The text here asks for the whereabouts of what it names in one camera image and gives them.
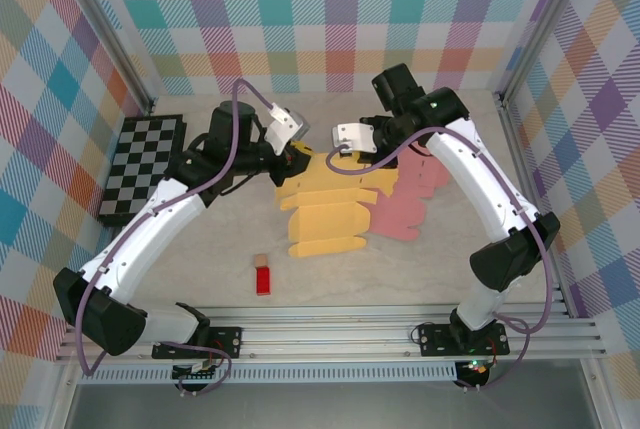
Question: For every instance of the small circuit board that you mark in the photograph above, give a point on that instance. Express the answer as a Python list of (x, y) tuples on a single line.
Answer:
[(197, 371), (475, 368)]

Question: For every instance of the grey metal sheet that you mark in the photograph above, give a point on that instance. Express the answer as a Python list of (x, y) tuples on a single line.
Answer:
[(325, 406)]

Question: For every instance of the pink paper box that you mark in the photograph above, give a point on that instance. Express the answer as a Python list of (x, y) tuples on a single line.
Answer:
[(400, 219)]

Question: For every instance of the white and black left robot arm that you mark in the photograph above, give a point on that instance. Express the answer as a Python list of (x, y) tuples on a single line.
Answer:
[(145, 229)]

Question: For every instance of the black and grey checkerboard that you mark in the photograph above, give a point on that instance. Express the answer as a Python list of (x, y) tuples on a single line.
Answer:
[(142, 164)]

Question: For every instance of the aluminium corner post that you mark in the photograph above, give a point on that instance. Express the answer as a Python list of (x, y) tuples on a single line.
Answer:
[(111, 29), (544, 24)]

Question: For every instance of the aluminium mounting rail frame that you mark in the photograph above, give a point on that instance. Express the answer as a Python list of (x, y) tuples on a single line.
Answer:
[(325, 334)]

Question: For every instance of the yellow paper box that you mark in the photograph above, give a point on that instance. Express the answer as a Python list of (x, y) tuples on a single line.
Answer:
[(325, 219)]

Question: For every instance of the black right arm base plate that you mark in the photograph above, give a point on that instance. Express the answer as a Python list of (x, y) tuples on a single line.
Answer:
[(435, 339)]

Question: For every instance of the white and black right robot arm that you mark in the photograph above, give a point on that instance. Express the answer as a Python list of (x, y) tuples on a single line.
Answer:
[(480, 179)]

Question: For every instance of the small wooden cube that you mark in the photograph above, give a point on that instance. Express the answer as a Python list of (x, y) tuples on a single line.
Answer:
[(261, 261)]

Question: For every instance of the aluminium side rail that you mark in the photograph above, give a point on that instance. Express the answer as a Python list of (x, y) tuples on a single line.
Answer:
[(514, 134)]

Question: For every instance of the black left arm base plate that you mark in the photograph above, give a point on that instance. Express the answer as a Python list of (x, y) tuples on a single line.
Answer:
[(230, 341)]

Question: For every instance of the red rectangular block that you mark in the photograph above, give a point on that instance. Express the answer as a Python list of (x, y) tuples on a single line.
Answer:
[(264, 280)]

